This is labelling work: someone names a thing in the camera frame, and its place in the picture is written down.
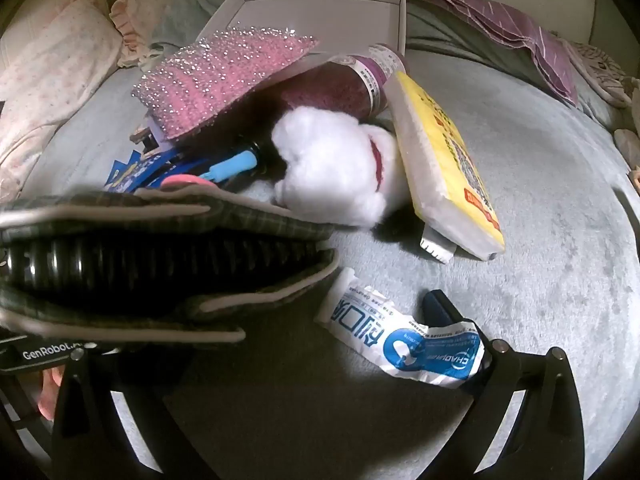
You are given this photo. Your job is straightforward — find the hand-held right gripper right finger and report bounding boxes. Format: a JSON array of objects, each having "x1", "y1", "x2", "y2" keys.
[{"x1": 423, "y1": 288, "x2": 587, "y2": 480}]

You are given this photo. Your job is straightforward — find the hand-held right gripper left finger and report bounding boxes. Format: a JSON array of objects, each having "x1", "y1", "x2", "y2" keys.
[{"x1": 50, "y1": 346, "x2": 222, "y2": 480}]

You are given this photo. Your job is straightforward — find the white and blue toothpaste tube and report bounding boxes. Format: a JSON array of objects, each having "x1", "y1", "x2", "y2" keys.
[{"x1": 314, "y1": 267, "x2": 489, "y2": 390}]

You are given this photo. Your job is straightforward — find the yellow packaged sponge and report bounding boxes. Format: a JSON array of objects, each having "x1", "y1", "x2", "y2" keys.
[{"x1": 389, "y1": 70, "x2": 506, "y2": 262}]

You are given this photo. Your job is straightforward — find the green plaid pouch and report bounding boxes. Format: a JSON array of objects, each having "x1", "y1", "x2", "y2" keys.
[{"x1": 0, "y1": 187, "x2": 342, "y2": 347}]

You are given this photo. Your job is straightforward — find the white plush toy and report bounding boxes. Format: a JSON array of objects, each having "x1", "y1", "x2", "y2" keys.
[{"x1": 271, "y1": 107, "x2": 407, "y2": 227}]

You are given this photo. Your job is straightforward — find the blue eye mask packet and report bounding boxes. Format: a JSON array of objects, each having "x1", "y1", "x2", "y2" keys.
[{"x1": 104, "y1": 147, "x2": 202, "y2": 194}]

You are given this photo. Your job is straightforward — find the purple labelled bottle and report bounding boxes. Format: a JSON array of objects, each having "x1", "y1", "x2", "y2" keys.
[{"x1": 283, "y1": 44, "x2": 407, "y2": 122}]

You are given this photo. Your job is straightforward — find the white shallow box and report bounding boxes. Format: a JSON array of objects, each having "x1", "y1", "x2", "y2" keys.
[{"x1": 207, "y1": 0, "x2": 407, "y2": 62}]

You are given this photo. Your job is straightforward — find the pink glitter scouring cloth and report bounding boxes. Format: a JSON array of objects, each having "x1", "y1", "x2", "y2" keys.
[{"x1": 132, "y1": 24, "x2": 321, "y2": 141}]

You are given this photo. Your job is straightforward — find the person's left hand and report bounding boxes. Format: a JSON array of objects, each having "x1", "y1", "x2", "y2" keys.
[{"x1": 38, "y1": 365, "x2": 67, "y2": 422}]

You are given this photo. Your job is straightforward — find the small white toothed clip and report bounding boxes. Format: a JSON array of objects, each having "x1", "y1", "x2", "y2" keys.
[{"x1": 419, "y1": 224, "x2": 457, "y2": 264}]

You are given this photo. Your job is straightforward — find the wooden clothes peg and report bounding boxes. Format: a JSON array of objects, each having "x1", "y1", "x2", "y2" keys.
[{"x1": 129, "y1": 127, "x2": 157, "y2": 152}]

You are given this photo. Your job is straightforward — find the white lace shoe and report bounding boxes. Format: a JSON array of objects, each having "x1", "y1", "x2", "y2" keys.
[{"x1": 564, "y1": 40, "x2": 637, "y2": 109}]

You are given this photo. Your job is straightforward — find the purple plaid blanket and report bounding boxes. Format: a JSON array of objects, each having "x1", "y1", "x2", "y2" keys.
[{"x1": 318, "y1": 0, "x2": 580, "y2": 107}]

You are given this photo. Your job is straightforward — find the pale green quilt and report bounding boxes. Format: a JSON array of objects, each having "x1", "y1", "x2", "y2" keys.
[{"x1": 149, "y1": 0, "x2": 551, "y2": 96}]

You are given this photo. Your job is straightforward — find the blue handled tool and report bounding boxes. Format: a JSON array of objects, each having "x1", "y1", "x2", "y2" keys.
[{"x1": 199, "y1": 149, "x2": 263, "y2": 182}]

